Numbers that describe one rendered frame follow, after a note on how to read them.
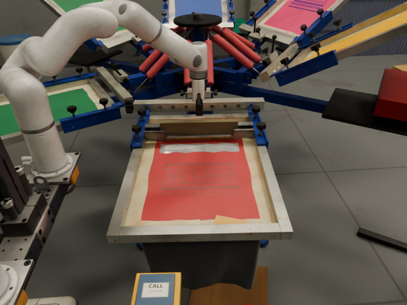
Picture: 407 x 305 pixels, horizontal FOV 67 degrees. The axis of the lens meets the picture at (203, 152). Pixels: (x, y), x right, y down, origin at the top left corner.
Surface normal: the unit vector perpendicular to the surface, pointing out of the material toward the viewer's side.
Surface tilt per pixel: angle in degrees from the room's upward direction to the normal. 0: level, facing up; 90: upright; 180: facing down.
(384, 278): 0
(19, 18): 90
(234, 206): 0
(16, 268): 0
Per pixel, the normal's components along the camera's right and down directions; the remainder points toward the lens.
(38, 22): 0.07, 0.57
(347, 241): -0.02, -0.82
